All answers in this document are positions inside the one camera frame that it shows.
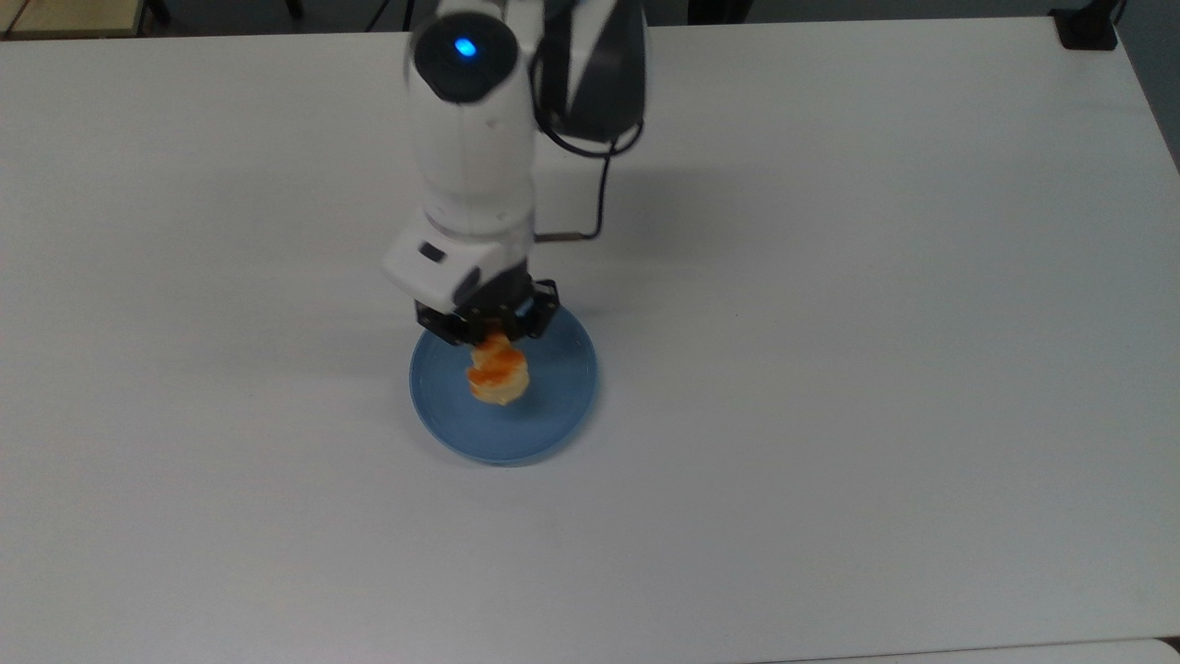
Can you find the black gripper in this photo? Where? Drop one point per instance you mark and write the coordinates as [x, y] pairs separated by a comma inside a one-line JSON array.
[[502, 293]]

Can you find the orange glazed bread loaf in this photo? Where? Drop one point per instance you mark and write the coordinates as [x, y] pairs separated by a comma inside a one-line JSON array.
[[500, 373]]

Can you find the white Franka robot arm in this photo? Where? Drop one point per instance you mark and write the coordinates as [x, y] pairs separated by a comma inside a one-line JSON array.
[[470, 166]]

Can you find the blue round plate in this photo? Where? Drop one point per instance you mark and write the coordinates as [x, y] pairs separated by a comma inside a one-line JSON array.
[[553, 406]]

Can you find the black chair leg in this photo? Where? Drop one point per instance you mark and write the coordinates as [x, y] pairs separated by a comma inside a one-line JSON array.
[[159, 11], [392, 13], [293, 7]]

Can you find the wooden desk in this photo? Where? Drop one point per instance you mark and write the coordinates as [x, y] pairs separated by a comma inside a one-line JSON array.
[[64, 17]]

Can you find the black table clamp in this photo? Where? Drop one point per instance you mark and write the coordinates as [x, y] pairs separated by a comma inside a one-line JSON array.
[[1088, 26]]

